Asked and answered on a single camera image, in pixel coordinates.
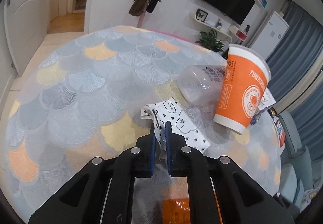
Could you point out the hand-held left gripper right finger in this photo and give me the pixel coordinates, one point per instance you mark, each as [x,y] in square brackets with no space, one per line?
[168,153]

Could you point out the grey blue sofa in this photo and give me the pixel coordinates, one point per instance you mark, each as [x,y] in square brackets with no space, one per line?
[295,163]

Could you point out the white door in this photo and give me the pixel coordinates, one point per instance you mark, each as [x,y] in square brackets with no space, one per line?
[25,25]

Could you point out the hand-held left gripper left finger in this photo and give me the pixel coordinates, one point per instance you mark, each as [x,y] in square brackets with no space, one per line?
[152,153]

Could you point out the red white box shelf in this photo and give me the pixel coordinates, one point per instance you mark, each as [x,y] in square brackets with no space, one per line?
[238,33]

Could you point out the white black patterned paper wrapper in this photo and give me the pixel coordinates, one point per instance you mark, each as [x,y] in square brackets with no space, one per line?
[181,123]

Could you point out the butterfly picture frame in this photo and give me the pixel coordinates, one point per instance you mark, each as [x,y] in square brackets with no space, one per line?
[201,15]

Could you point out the beige curtain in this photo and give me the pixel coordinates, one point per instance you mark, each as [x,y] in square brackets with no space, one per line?
[307,85]

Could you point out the small blue box shelf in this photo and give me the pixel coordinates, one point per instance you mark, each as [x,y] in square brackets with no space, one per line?
[262,1]

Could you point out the white paper slip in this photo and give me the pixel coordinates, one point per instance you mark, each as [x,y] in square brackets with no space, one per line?
[268,99]

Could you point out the red white card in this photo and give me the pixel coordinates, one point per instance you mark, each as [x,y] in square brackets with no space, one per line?
[280,133]

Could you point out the white refrigerator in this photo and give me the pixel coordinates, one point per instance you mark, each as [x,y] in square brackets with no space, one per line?
[270,35]

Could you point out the orange paper cup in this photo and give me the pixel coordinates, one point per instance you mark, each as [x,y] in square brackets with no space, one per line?
[239,93]

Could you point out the clear plastic cup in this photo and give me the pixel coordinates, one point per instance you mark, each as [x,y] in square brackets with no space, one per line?
[199,82]

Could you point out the low white wall shelf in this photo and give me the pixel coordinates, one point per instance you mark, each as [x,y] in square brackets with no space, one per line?
[209,26]

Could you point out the potted green plant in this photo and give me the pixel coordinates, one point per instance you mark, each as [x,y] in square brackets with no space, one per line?
[212,41]

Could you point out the black shoulder bag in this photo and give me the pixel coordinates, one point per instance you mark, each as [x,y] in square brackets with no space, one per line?
[152,3]

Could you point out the orange foil wrapper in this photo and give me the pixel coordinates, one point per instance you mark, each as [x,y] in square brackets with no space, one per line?
[176,211]

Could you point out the small shelf figurine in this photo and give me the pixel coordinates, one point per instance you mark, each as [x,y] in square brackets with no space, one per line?
[219,24]

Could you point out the blue curtain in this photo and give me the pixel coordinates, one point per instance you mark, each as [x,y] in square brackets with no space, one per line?
[297,37]
[310,118]

